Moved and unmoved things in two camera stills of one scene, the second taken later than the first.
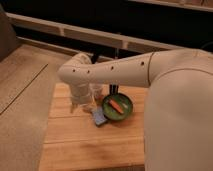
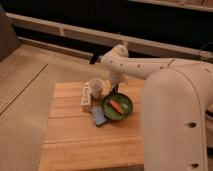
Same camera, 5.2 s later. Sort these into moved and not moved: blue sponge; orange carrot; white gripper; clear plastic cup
Moved: white gripper
Not moved: clear plastic cup; orange carrot; blue sponge
